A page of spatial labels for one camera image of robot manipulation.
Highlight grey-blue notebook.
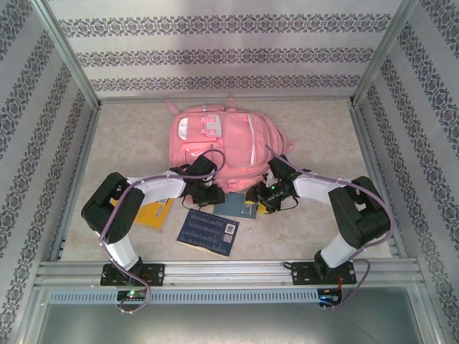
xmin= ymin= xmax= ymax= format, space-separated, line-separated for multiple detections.
xmin=214 ymin=192 xmax=260 ymax=220

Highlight aluminium frame side rail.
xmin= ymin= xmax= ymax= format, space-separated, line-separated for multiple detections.
xmin=48 ymin=105 xmax=103 ymax=262
xmin=351 ymin=105 xmax=408 ymax=259

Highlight dark blue book QR codes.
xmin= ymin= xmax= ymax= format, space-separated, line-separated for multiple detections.
xmin=176 ymin=208 xmax=240 ymax=258

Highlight controller board blue light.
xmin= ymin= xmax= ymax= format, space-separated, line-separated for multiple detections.
xmin=318 ymin=292 xmax=344 ymax=305

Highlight pink school backpack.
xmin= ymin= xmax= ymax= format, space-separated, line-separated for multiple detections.
xmin=163 ymin=97 xmax=295 ymax=196

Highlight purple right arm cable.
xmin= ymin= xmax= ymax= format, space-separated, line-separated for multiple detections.
xmin=264 ymin=143 xmax=394 ymax=311

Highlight aluminium mounting rail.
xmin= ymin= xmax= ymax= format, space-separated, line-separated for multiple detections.
xmin=35 ymin=260 xmax=424 ymax=287

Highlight aluminium frame cross rail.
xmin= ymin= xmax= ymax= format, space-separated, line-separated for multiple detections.
xmin=98 ymin=95 xmax=354 ymax=105

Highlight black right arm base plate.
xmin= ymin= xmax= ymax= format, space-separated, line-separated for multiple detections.
xmin=290 ymin=261 xmax=356 ymax=287

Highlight controller board green light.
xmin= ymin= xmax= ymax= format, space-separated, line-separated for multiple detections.
xmin=117 ymin=290 xmax=148 ymax=301

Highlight slotted grey cable duct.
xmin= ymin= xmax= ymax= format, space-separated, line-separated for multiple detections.
xmin=48 ymin=289 xmax=320 ymax=305

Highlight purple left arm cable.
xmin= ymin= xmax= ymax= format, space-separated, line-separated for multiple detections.
xmin=98 ymin=148 xmax=227 ymax=316

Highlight yellow paperback book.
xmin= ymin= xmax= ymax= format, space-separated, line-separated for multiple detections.
xmin=109 ymin=198 xmax=174 ymax=231

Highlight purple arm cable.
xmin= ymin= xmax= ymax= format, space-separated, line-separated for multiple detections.
xmin=98 ymin=148 xmax=227 ymax=316
xmin=264 ymin=143 xmax=394 ymax=311

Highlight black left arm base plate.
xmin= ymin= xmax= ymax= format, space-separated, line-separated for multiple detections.
xmin=101 ymin=263 xmax=166 ymax=287

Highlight grey metal panel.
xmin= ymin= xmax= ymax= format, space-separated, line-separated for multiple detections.
xmin=32 ymin=286 xmax=442 ymax=344

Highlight aluminium frame post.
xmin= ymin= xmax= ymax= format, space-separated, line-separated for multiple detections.
xmin=349 ymin=0 xmax=422 ymax=108
xmin=30 ymin=0 xmax=103 ymax=110

